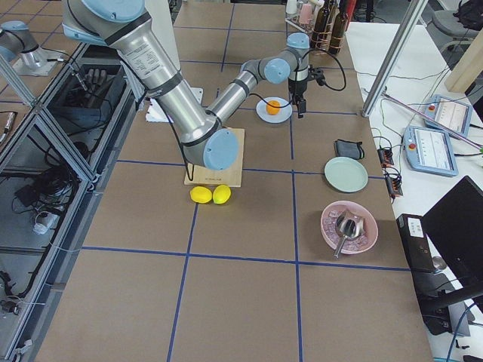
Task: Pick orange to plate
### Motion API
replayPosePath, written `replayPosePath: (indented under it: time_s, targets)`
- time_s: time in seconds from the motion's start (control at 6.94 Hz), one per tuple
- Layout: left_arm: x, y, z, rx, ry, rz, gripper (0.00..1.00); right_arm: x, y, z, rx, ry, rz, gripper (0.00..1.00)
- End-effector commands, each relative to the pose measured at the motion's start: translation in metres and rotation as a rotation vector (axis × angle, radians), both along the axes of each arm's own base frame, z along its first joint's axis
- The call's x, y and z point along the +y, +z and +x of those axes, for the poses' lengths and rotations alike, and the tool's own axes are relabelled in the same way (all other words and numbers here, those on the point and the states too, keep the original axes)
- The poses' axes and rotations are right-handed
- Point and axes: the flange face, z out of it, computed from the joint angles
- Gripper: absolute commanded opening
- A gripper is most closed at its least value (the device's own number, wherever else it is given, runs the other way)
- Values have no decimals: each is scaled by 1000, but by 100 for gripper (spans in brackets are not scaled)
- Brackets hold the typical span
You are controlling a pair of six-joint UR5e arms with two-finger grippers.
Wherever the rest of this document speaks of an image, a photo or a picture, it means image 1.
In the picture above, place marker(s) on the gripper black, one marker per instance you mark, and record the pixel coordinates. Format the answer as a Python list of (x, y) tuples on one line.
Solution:
[(296, 89)]

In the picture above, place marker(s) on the orange mandarin fruit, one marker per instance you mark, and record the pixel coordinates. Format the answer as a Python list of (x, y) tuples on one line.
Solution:
[(273, 107)]

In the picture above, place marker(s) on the light blue plate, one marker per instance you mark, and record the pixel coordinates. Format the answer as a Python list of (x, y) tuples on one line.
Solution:
[(283, 115)]

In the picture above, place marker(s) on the light green plate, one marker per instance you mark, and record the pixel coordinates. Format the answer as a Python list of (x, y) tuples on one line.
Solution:
[(346, 174)]

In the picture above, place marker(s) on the grey folded cloth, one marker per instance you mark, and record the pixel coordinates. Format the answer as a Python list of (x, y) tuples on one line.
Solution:
[(349, 149)]

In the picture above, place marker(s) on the dark wine bottle right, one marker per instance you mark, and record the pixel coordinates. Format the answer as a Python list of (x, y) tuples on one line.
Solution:
[(338, 29)]

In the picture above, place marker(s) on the wooden cutting board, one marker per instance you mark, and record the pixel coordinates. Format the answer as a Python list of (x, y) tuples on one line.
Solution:
[(230, 176)]

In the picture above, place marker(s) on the orange black power strip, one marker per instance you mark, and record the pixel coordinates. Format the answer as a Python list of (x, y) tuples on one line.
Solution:
[(392, 175)]

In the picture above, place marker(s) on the yellow lemon upper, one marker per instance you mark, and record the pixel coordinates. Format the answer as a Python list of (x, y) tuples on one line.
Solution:
[(221, 194)]

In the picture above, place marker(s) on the yellow lemon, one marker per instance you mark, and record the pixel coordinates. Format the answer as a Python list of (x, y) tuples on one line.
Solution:
[(221, 194), (201, 194)]

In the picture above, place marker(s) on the metal ice scoop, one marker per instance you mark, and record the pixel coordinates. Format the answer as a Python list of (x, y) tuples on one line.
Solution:
[(348, 227)]

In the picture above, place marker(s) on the pink bowl with ice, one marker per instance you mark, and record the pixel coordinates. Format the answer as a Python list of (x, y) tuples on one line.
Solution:
[(360, 244)]

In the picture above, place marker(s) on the teach pendant near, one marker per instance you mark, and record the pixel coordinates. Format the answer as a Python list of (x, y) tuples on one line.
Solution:
[(430, 151)]

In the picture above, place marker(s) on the teach pendant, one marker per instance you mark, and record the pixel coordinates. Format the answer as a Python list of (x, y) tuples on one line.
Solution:
[(430, 151), (450, 113)]

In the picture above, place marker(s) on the yellow lemon lower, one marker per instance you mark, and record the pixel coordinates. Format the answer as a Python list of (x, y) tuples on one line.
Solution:
[(201, 194)]

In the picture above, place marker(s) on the teach pendant far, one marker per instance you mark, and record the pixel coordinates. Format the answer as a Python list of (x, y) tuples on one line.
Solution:
[(450, 113)]

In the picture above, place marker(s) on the black computer box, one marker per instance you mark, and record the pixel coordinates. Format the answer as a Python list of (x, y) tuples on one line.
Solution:
[(416, 245)]

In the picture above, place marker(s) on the black computer monitor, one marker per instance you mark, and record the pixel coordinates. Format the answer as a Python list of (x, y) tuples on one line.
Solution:
[(454, 226)]

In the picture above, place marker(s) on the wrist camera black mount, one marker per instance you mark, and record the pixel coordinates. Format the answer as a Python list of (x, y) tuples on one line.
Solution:
[(316, 74)]

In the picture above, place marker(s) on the copper wire bottle rack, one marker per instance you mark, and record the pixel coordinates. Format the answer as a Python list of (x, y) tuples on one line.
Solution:
[(330, 27)]

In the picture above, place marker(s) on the aluminium frame post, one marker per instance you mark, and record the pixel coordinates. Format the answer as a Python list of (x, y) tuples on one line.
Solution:
[(401, 37)]

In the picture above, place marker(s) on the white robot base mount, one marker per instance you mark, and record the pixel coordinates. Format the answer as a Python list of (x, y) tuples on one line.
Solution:
[(177, 98)]

